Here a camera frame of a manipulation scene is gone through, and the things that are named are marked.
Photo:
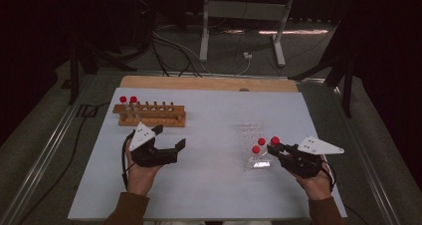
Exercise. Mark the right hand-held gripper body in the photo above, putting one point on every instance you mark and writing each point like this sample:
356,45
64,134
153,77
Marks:
318,147

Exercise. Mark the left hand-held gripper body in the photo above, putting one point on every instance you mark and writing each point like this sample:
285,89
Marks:
141,137

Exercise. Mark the wooden test tube rack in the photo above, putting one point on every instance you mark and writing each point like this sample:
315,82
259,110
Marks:
156,113

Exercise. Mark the clear plastic test tube rack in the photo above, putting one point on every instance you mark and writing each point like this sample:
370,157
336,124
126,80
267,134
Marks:
249,132

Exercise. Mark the person's right hand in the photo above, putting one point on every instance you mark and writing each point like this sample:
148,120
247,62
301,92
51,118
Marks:
315,186

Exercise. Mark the person's left hand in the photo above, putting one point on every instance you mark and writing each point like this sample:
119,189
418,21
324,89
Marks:
142,180

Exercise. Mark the white table sheet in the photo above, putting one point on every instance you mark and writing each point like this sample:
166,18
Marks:
205,185

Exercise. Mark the black stand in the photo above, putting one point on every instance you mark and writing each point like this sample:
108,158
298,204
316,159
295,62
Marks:
347,92
73,79

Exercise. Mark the white plug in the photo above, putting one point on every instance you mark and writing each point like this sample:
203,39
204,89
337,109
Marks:
247,55

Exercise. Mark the grey metal stand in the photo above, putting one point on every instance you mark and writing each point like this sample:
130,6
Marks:
245,11

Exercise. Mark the aluminium floor rail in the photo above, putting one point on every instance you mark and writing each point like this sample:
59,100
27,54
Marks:
49,145
361,152

